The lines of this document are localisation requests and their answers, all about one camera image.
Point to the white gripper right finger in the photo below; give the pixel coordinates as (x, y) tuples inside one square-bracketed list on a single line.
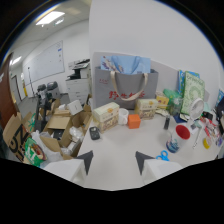
[(156, 168)]

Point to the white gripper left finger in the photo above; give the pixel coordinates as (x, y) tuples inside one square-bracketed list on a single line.
[(68, 168)]

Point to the orange cube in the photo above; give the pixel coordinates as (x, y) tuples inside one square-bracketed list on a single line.
[(134, 121)]

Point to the green snack packet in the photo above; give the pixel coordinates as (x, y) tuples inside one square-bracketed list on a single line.
[(34, 152)]

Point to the open cardboard box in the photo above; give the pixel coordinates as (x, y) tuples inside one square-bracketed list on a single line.
[(63, 125)]

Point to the dark small bottle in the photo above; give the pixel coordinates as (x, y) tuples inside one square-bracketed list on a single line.
[(166, 122)]

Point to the yellow tape roll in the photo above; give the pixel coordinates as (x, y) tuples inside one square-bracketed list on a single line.
[(207, 143)]

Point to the cream box with yellow label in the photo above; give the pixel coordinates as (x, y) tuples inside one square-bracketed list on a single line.
[(146, 108)]

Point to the brown cardboard box black print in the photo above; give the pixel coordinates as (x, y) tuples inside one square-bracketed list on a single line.
[(16, 136)]

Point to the white mug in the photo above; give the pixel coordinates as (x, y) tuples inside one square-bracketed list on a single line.
[(123, 116)]

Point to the cream tea box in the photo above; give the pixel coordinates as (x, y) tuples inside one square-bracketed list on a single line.
[(106, 116)]

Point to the small yellow box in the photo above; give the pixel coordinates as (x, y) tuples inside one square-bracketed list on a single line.
[(162, 100)]

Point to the green plastic packet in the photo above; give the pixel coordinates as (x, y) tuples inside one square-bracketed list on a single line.
[(172, 95)]

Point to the grey office chair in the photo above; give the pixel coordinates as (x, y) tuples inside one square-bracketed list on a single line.
[(53, 89)]

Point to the green patterned book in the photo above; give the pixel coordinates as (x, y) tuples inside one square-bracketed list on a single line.
[(192, 91)]

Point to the grey tote bag red print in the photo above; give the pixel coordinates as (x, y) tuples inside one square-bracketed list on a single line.
[(125, 87)]

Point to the white office printer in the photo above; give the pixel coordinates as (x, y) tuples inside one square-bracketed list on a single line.
[(79, 80)]

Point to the blue book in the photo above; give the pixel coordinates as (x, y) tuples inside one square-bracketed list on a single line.
[(181, 81)]

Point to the brown wooden door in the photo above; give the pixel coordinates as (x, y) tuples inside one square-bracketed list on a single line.
[(6, 90)]

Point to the light blue paper bag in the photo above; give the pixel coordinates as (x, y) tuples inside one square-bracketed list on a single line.
[(126, 64)]

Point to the ceiling light panel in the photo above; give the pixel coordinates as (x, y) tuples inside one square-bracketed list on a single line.
[(50, 17)]

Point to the wall whiteboard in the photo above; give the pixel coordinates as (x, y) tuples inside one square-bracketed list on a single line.
[(44, 62)]

